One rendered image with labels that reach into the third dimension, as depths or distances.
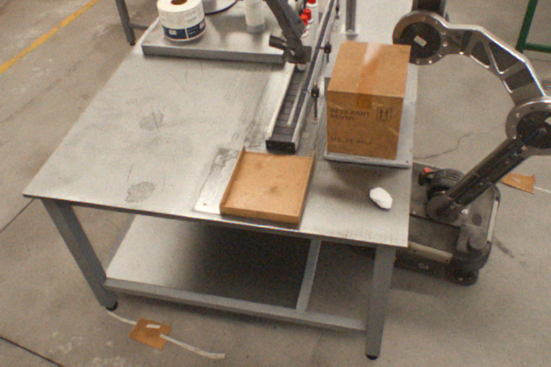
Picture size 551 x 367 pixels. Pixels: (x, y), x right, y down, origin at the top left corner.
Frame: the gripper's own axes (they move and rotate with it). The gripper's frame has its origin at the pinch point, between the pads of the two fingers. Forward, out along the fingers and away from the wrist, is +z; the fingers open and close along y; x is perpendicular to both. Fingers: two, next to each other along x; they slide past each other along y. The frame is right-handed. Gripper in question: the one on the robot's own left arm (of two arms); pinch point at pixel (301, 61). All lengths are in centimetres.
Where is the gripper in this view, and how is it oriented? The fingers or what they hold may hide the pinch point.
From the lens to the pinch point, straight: 216.1
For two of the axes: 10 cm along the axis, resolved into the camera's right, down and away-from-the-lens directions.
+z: 1.8, 1.4, 9.7
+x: -1.3, 9.8, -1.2
